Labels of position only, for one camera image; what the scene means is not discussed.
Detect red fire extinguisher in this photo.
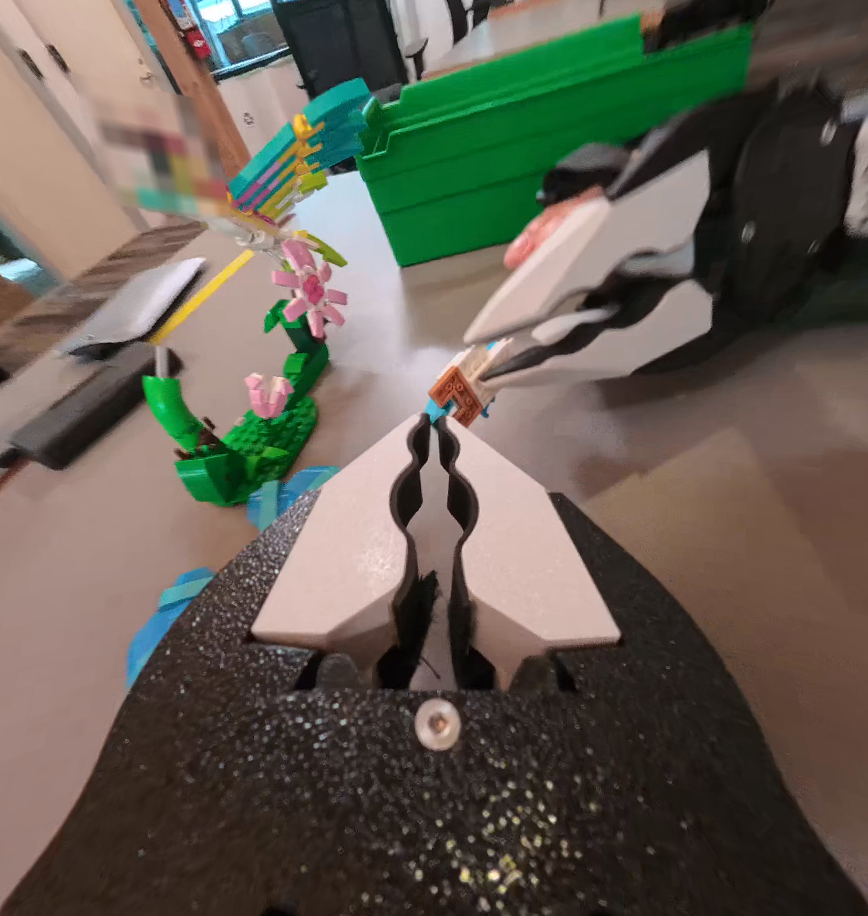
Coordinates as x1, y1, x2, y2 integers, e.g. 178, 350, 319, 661
176, 0, 214, 60

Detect white recycling cabinet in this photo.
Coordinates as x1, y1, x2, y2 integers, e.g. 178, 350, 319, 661
216, 53, 314, 156

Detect green lego plant base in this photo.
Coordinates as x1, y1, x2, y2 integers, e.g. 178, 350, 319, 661
142, 229, 351, 509

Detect yellow tape strip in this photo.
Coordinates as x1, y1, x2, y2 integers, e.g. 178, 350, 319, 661
150, 248, 257, 346

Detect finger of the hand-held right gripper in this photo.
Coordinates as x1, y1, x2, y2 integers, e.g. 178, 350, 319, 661
487, 278, 715, 384
465, 149, 714, 346

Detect black mesh office chair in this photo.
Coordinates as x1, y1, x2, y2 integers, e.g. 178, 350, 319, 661
272, 0, 411, 95

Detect white door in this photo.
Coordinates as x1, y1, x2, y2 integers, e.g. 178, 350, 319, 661
0, 21, 120, 281
19, 0, 182, 124

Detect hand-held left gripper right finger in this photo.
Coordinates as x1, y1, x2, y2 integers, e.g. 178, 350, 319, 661
437, 417, 622, 689

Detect colourful lego parrot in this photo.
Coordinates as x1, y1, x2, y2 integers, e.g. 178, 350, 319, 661
227, 77, 375, 239

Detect blue white lego piece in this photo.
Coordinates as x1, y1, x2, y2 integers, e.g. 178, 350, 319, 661
427, 340, 515, 432

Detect wooden pillar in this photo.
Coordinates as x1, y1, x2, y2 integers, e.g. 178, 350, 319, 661
134, 0, 254, 181

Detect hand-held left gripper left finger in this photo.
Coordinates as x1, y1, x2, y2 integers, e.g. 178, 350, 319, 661
250, 415, 434, 663

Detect stacked green plastic bins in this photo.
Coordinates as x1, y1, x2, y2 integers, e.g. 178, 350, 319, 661
355, 14, 754, 268

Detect person's right hand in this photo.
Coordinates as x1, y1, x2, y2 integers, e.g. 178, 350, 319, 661
506, 199, 612, 271

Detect silver foil pouch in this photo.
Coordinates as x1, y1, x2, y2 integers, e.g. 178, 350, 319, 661
57, 256, 210, 360

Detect blue lego flower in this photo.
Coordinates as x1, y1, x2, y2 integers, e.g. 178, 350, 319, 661
125, 465, 343, 689

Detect black flat device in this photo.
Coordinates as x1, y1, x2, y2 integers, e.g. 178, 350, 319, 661
10, 349, 186, 471

